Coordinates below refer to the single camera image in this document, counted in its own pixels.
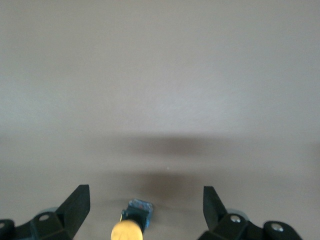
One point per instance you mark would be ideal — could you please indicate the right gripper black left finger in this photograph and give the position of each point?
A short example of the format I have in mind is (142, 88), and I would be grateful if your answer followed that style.
(72, 215)

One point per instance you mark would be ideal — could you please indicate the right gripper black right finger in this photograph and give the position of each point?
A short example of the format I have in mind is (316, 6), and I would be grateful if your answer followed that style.
(216, 217)

